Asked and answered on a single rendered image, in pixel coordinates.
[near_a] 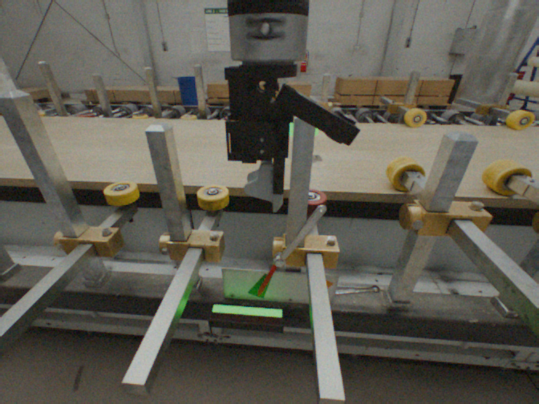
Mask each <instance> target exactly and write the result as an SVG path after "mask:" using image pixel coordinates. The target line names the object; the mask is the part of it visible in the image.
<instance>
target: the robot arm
mask: <svg viewBox="0 0 539 404"><path fill-rule="evenodd" d="M309 5H310V0H227V9H228V17H229V42H230V56H231V59H232V60H233V61H239V62H242V64H241V65H239V66H230V67H224V68H225V80H228V85H229V110H230V113H229V114H228V119H227V120H226V121H225V134H226V146H227V157H228V161H241V163H242V164H256V163H257V161H258V160H260V161H261V165H260V166H259V169H257V170H255V171H252V172H250V173H249V174H248V175H247V180H248V183H246V184H245V185H244V191H245V193H246V194H247V195H248V196H253V197H257V198H259V199H263V200H268V201H270V202H271V203H272V204H273V212H277V211H278V209H279V208H280V207H281V206H282V204H283V192H284V176H285V162H286V159H288V155H289V141H290V123H291V122H292V115H294V116H295V117H297V118H299V119H300V120H302V121H304V122H306V123H308V124H309V125H311V126H313V127H315V128H317V129H318V130H320V131H322V132H324V133H325V135H326V136H327V137H329V138H330V139H331V140H333V141H335V142H337V143H340V144H342V143H344V144H345V145H347V146H350V145H351V144H352V142H353V141H354V140H355V138H356V136H357V135H358V134H359V133H360V129H359V128H358V127H357V126H356V125H355V124H356V122H355V121H354V120H353V119H351V117H350V116H349V115H344V114H342V113H341V112H338V113H335V112H333V111H332V110H330V109H328V108H327V107H324V106H323V105H322V104H320V103H318V102H316V101H314V100H312V99H311V98H309V97H308V96H306V95H304V94H303V93H301V92H299V91H297V90H295V89H293V88H292V87H290V86H289V85H287V84H285V83H283V84H282V88H281V90H280V91H279V88H280V87H279V84H280V83H278V79H282V78H292V77H296V76H297V66H298V64H294V62H299V61H303V60H304V59H305V58H306V44H307V34H308V23H309ZM260 82H265V83H264V84H263V87H264V89H265V90H264V89H261V87H260ZM276 91H277V92H279V93H278V96H277V97H276V94H277V93H276ZM273 97H274V98H275V97H276V98H275V100H274V99H272V98H273ZM231 120H235V121H231ZM229 141H230V146H229ZM273 159H274V161H273ZM272 169H273V170H272Z"/></svg>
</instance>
